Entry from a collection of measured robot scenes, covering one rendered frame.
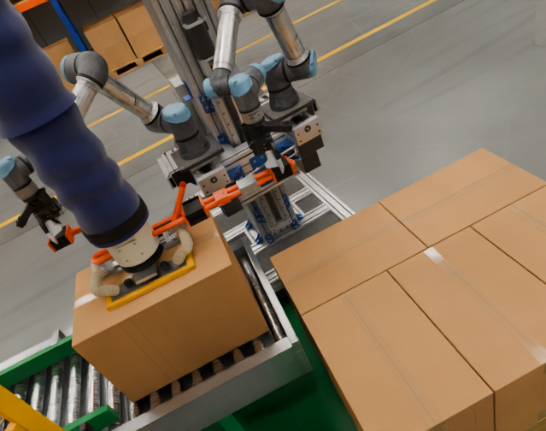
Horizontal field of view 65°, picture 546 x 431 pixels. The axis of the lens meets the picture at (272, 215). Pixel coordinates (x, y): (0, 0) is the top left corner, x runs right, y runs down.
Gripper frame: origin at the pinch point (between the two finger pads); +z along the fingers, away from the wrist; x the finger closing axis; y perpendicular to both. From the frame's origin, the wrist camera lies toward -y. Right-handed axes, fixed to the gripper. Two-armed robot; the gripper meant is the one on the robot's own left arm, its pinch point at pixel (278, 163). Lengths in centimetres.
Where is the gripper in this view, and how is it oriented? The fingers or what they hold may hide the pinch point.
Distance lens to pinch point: 158.0
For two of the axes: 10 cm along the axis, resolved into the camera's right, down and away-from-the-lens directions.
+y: -8.9, 4.4, -0.6
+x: 3.1, 5.2, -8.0
